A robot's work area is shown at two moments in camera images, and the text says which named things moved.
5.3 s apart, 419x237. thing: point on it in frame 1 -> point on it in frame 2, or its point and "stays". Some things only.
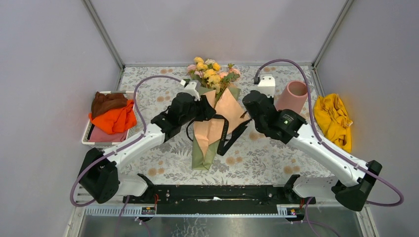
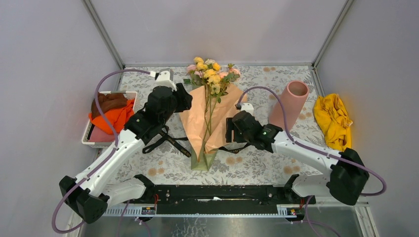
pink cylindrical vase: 292,97 stays
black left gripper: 205,111 -> 184,98
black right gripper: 271,99 -> 230,126
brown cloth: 103,102 stays
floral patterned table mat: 252,159 stays
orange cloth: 117,121 stays
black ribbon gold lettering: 223,145 -> 165,133
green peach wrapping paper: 209,133 stays
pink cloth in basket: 98,136 stays
